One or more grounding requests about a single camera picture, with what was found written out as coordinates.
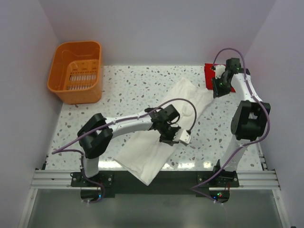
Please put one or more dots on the white t shirt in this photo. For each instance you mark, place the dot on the white t shirt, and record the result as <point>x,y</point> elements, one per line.
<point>143,155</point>

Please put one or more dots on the orange plastic basket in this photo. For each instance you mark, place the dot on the orange plastic basket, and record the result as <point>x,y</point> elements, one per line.
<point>76,74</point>

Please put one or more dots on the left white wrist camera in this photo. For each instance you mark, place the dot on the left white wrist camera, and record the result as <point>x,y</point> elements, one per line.
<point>183,137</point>

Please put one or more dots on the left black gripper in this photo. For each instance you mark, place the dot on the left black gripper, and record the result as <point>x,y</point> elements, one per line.
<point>170,140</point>

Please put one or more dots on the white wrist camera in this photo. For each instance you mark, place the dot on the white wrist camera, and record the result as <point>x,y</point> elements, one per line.
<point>218,70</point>
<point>183,137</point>

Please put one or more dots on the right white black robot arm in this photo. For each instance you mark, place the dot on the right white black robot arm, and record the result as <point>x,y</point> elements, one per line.
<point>251,117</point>

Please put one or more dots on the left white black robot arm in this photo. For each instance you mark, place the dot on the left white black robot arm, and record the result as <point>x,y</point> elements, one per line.
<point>99,131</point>

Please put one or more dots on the red folded t shirt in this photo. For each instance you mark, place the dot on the red folded t shirt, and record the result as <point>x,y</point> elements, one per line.
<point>209,76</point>

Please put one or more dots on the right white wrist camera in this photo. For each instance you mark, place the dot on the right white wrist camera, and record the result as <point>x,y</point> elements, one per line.
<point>218,70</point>

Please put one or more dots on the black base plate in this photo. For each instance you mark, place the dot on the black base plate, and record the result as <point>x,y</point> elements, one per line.
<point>107,184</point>

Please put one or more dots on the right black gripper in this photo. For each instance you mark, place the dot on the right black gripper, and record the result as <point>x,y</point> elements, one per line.
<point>217,92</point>

